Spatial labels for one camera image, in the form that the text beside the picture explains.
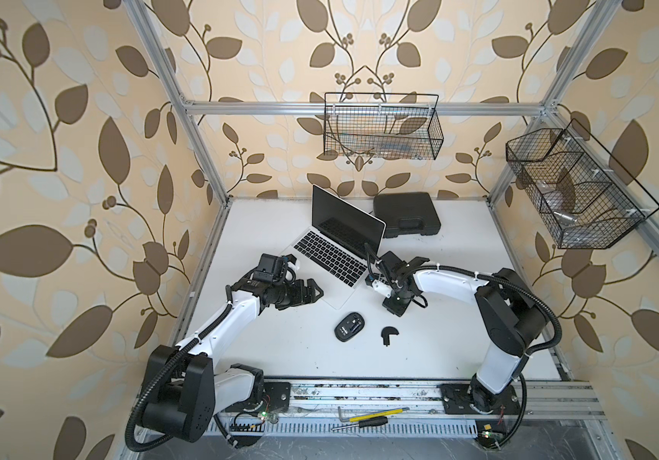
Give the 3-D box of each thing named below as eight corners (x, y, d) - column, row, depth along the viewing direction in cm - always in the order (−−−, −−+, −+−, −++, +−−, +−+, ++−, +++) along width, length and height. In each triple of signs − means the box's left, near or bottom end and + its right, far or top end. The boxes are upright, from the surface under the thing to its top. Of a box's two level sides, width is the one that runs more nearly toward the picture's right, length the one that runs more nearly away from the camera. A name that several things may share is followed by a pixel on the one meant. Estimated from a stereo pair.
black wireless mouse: (332, 333, 87) (332, 330, 85) (354, 312, 92) (354, 308, 89) (345, 346, 85) (345, 343, 83) (367, 324, 89) (367, 320, 87)
